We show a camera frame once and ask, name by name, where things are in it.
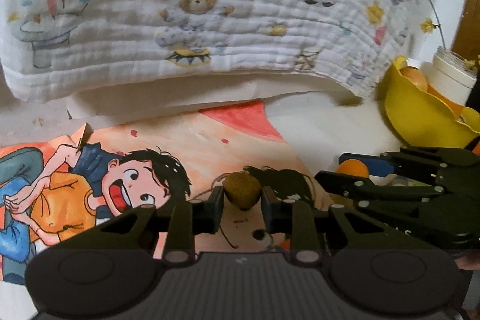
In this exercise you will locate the white orange jar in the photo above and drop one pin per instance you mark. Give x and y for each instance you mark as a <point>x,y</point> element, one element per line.
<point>451,79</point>

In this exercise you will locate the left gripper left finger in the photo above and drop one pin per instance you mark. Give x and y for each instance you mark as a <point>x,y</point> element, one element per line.
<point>189,219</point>

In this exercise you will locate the right white printed cloth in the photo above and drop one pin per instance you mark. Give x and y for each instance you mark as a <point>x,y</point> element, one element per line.
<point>53,48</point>

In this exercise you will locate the dried flower twig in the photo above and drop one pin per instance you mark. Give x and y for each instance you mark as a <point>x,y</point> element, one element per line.
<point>431,24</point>

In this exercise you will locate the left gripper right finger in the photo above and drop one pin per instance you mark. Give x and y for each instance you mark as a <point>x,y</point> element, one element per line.
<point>295,219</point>

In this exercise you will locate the anime comic poster mat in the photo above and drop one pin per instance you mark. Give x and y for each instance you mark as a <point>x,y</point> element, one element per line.
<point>53,190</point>

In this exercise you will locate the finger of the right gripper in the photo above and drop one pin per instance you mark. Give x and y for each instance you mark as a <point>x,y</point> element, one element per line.
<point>377,165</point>
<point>348,189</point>

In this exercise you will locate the yellow plastic bowl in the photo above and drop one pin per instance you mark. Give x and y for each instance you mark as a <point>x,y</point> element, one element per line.
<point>422,119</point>

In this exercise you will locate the small brown fruit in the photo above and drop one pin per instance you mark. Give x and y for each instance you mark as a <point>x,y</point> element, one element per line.
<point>242,190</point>

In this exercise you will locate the yellow fruit in bowl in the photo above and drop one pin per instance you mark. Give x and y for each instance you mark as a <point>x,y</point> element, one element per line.
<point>415,76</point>

